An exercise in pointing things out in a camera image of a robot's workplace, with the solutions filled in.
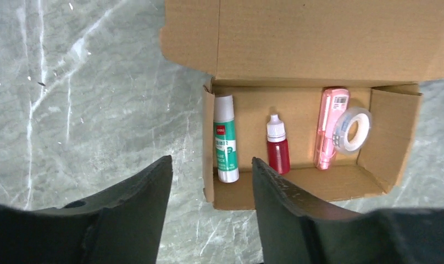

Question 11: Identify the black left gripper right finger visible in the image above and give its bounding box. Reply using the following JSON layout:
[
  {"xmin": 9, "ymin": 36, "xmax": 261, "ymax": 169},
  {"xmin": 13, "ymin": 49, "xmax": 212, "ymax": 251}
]
[{"xmin": 252, "ymin": 157, "xmax": 444, "ymax": 263}]

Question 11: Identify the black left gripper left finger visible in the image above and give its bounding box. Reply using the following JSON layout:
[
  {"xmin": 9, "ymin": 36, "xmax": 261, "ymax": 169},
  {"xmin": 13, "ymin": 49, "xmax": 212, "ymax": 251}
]
[{"xmin": 0, "ymin": 156, "xmax": 173, "ymax": 263}]

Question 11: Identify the red capped small bottle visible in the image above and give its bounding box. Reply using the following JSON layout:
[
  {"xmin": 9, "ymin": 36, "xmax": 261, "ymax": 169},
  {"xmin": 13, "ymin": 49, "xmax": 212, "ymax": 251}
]
[{"xmin": 267, "ymin": 114, "xmax": 291, "ymax": 174}]

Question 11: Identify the clear tape roll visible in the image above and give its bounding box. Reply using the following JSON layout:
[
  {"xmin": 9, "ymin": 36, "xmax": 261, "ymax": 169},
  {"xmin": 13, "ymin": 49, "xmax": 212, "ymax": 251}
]
[{"xmin": 332, "ymin": 107, "xmax": 372, "ymax": 155}]

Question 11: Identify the brown cardboard box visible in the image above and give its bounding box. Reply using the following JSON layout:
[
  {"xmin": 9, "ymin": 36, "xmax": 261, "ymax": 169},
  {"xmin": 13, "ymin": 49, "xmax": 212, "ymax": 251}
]
[{"xmin": 160, "ymin": 1, "xmax": 444, "ymax": 211}]

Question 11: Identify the green white glue stick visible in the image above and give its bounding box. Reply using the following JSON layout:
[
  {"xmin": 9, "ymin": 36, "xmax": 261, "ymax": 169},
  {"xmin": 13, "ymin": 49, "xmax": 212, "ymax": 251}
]
[{"xmin": 213, "ymin": 95, "xmax": 239, "ymax": 183}]

